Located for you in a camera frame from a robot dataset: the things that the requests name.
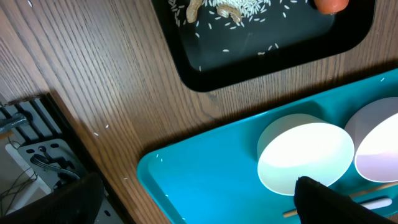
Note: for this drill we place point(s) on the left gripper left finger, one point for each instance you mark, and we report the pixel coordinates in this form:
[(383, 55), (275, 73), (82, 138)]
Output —
[(78, 202)]

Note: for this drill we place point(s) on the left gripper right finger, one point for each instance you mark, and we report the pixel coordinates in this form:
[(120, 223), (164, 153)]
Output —
[(317, 204)]

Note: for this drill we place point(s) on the wooden skewer stick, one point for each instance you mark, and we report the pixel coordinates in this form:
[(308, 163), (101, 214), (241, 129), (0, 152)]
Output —
[(356, 194)]

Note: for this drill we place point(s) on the pale green bowl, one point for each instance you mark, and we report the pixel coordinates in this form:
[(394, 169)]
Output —
[(300, 145)]

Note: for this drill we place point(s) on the white plastic fork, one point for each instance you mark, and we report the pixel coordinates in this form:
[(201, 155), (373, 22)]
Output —
[(377, 203)]

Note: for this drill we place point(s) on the pink bowl with food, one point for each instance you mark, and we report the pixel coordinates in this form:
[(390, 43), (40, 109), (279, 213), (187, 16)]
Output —
[(373, 130)]

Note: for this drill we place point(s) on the orange carrot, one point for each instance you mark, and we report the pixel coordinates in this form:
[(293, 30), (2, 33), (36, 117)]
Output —
[(331, 6)]

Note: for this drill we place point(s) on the black waste tray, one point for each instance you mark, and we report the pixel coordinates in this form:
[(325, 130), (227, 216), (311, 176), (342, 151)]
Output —
[(214, 52)]

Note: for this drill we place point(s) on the rice and nuts pile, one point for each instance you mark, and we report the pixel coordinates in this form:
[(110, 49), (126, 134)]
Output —
[(236, 10)]

